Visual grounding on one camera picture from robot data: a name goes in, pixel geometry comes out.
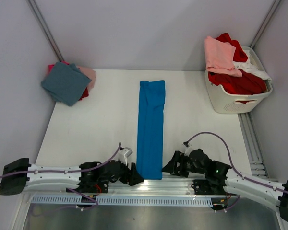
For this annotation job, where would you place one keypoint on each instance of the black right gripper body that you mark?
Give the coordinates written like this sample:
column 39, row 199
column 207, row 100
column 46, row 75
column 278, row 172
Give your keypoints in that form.
column 194, row 169

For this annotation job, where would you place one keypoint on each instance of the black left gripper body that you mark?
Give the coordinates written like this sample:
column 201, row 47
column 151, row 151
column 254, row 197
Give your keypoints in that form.
column 122, row 175

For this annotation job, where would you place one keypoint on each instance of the bright blue t-shirt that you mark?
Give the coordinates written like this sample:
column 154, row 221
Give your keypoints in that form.
column 150, row 131

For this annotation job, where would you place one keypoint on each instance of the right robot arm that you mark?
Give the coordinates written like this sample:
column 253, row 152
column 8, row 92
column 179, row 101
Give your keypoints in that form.
column 219, row 176

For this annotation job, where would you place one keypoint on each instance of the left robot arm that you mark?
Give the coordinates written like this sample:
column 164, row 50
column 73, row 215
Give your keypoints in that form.
column 89, row 177

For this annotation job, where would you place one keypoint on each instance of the white perforated laundry basket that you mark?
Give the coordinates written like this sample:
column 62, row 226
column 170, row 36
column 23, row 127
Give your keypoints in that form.
column 226, row 103

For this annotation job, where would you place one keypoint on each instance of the red folded t-shirt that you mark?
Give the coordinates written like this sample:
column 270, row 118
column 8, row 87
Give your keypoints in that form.
column 84, row 94

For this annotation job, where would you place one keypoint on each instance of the red t-shirt in basket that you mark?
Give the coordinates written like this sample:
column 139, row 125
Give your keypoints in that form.
column 247, row 84

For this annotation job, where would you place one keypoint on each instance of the teal folded t-shirt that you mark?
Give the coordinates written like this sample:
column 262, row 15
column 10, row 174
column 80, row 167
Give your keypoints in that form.
column 65, row 83

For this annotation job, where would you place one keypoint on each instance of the pink folded t-shirt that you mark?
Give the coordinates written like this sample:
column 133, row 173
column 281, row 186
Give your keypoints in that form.
column 91, row 74

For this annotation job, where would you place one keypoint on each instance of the white t-shirt in basket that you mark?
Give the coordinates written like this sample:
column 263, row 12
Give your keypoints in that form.
column 252, row 65

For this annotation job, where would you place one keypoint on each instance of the pink t-shirt in basket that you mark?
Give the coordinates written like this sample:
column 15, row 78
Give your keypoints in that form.
column 219, row 57

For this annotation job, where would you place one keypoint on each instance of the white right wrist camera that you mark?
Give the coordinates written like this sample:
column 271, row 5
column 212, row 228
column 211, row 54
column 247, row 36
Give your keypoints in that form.
column 187, row 148

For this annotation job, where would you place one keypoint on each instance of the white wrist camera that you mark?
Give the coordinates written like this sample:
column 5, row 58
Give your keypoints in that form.
column 187, row 148
column 124, row 154

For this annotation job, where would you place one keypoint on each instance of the aluminium mounting rail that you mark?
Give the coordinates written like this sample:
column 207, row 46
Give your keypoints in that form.
column 167, row 185

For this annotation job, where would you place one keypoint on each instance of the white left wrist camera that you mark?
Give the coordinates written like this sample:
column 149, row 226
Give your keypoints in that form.
column 124, row 154

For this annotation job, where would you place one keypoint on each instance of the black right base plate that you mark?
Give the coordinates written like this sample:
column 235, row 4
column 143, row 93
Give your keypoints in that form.
column 204, row 187

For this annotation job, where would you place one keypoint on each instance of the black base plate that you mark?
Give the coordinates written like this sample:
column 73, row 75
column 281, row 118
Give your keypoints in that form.
column 204, row 187
column 93, row 187

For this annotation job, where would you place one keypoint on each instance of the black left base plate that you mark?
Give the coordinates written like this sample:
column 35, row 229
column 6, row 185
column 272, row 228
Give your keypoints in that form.
column 93, row 187

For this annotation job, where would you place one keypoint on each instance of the white slotted cable duct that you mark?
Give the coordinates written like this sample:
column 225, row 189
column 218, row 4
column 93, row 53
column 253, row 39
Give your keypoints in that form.
column 125, row 200

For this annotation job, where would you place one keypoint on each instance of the right aluminium frame post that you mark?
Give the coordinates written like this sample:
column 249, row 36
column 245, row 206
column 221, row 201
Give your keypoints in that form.
column 265, row 23

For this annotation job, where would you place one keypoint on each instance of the aluminium frame post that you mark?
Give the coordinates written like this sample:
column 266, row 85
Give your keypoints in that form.
column 45, row 28
column 265, row 23

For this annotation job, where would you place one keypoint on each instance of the left aluminium frame post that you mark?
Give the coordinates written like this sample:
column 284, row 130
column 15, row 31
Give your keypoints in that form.
column 45, row 28

